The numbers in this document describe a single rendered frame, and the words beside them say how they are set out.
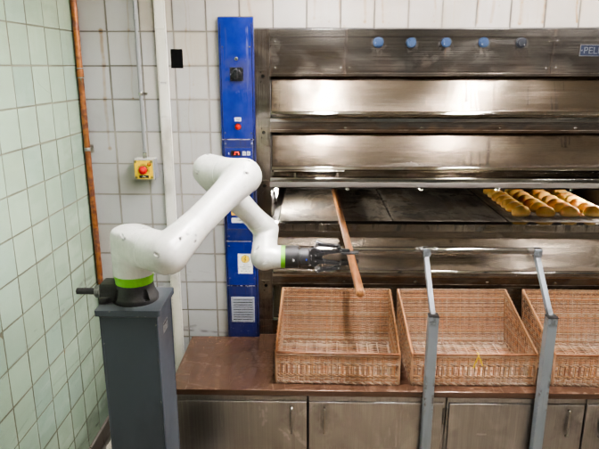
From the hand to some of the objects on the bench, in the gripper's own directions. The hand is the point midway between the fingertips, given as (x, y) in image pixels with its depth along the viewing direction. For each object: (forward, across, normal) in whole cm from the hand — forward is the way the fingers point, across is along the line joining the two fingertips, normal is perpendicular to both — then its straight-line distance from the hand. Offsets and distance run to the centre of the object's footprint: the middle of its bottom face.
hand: (349, 257), depth 237 cm
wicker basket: (-3, +61, -30) cm, 68 cm away
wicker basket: (+118, +61, -28) cm, 136 cm away
